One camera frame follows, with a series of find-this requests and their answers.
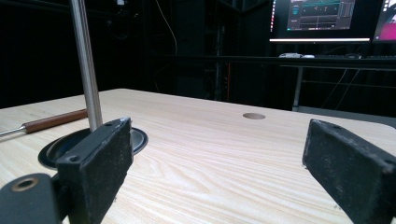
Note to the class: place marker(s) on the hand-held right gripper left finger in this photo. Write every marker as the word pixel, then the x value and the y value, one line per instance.
pixel 95 165

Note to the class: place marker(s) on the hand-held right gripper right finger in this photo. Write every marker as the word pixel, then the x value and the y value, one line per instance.
pixel 348 168

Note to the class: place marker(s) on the round black stand base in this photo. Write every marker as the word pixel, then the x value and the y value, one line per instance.
pixel 59 149

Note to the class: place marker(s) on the metal stand pole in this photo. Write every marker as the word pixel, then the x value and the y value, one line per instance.
pixel 86 65

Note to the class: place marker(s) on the dark background desk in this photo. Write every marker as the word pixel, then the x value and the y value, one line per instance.
pixel 280 62

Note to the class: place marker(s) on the white device on desk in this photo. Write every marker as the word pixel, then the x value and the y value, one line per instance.
pixel 291 55

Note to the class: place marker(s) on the computer monitor with pink screen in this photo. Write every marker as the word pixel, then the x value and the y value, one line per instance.
pixel 386 21

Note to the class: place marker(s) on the large computer monitor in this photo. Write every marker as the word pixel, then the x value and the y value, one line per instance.
pixel 320 18

